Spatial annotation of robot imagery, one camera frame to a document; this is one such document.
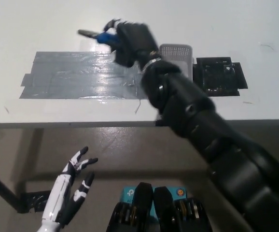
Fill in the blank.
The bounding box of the blue handled plier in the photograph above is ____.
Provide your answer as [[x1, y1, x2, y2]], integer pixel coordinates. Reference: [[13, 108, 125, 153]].
[[77, 29, 121, 47]]

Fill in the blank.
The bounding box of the teal cardboard box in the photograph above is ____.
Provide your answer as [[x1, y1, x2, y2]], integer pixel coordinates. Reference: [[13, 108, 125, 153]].
[[122, 186, 187, 218]]

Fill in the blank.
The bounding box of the grey plastic basket container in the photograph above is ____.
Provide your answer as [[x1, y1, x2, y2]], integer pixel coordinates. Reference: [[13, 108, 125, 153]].
[[158, 43, 195, 82]]

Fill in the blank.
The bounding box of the white and black left hand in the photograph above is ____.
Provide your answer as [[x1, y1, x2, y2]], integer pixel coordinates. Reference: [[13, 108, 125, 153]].
[[42, 146, 99, 227]]

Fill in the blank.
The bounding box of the black table leg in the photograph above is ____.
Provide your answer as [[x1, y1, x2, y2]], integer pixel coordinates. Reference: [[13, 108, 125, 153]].
[[0, 165, 31, 215]]

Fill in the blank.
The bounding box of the black and white right hand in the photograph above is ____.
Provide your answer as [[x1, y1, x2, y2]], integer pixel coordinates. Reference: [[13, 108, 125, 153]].
[[104, 18, 161, 69]]

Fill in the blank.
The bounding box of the grey duct tape patch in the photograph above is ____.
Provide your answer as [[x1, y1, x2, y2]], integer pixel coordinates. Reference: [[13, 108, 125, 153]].
[[18, 50, 151, 100]]

